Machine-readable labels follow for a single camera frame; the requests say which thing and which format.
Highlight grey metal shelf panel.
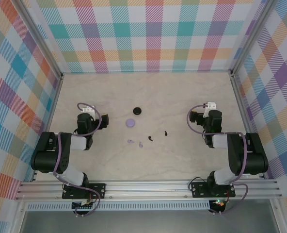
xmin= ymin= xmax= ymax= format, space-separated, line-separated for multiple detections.
xmin=19 ymin=210 xmax=280 ymax=233

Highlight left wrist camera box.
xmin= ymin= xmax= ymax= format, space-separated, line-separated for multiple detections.
xmin=82 ymin=104 xmax=96 ymax=115

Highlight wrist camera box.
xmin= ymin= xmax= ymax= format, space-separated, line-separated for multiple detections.
xmin=82 ymin=104 xmax=96 ymax=115
xmin=204 ymin=101 xmax=217 ymax=117

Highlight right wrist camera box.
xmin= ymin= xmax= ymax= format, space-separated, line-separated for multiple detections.
xmin=204 ymin=101 xmax=217 ymax=117

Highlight aluminium frame side rail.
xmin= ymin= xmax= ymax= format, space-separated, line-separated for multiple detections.
xmin=32 ymin=74 xmax=64 ymax=183
xmin=229 ymin=71 xmax=267 ymax=180

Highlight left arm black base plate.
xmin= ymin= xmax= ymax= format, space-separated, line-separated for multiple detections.
xmin=62 ymin=183 xmax=107 ymax=200

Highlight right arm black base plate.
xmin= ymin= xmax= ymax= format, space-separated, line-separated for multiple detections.
xmin=190 ymin=182 xmax=236 ymax=199

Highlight aluminium mounting rail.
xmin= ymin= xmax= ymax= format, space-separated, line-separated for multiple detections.
xmin=14 ymin=179 xmax=283 ymax=201

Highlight aluminium frame corner post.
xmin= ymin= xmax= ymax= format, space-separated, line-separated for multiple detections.
xmin=16 ymin=0 xmax=64 ymax=81
xmin=229 ymin=0 xmax=270 ymax=76

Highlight perforated grey cable tray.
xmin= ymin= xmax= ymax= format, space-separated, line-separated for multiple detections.
xmin=26 ymin=202 xmax=211 ymax=212

